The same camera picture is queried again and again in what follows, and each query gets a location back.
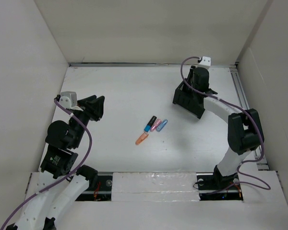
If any aluminium rail right side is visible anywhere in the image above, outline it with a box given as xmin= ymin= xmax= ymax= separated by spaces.
xmin=229 ymin=68 xmax=270 ymax=171

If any orange translucent marker cap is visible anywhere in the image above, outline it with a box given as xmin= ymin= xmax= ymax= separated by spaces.
xmin=135 ymin=132 xmax=149 ymax=145

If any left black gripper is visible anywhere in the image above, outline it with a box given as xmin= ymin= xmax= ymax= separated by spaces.
xmin=70 ymin=94 xmax=105 ymax=147

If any white foam block front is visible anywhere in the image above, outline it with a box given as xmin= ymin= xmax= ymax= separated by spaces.
xmin=111 ymin=172 xmax=200 ymax=202

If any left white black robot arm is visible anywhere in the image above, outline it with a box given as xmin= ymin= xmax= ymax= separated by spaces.
xmin=1 ymin=92 xmax=105 ymax=230

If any blue translucent marker cap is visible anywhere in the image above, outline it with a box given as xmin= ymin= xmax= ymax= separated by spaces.
xmin=156 ymin=119 xmax=168 ymax=132

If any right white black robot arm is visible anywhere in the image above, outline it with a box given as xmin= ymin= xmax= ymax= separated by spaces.
xmin=186 ymin=66 xmax=264 ymax=190

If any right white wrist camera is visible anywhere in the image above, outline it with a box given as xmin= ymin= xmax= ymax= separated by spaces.
xmin=197 ymin=56 xmax=211 ymax=70

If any pink translucent marker cap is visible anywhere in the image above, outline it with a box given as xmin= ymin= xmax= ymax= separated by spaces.
xmin=150 ymin=119 xmax=162 ymax=132

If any black two-slot organizer box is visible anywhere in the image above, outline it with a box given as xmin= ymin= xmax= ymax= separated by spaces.
xmin=173 ymin=80 xmax=217 ymax=119

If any blue cap black highlighter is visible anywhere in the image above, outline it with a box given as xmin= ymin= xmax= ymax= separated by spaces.
xmin=144 ymin=116 xmax=157 ymax=132

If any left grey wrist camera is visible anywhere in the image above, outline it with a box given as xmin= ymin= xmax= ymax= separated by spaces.
xmin=59 ymin=91 xmax=77 ymax=109

